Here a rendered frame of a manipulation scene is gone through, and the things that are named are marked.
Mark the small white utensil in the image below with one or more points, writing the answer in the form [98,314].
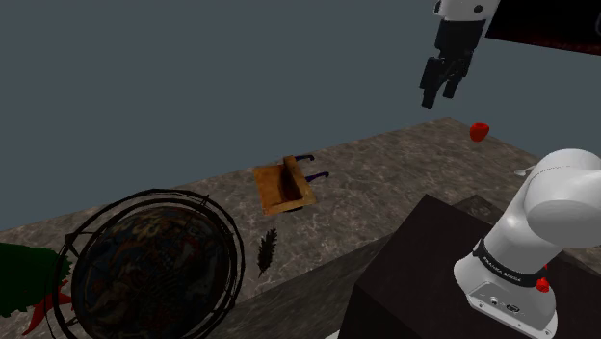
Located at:
[523,171]

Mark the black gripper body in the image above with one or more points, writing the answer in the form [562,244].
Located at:
[458,37]

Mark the black feather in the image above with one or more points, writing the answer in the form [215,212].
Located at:
[266,251]

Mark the dark robot stand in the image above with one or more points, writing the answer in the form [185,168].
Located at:
[413,272]

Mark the brown wooden knife block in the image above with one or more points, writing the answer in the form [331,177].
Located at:
[274,190]

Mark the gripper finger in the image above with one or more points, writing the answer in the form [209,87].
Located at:
[429,80]
[454,80]

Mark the green and red plant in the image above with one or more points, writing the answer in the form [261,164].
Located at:
[23,277]

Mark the red cup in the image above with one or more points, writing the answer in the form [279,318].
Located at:
[479,132]

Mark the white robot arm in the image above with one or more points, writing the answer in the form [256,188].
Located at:
[554,206]

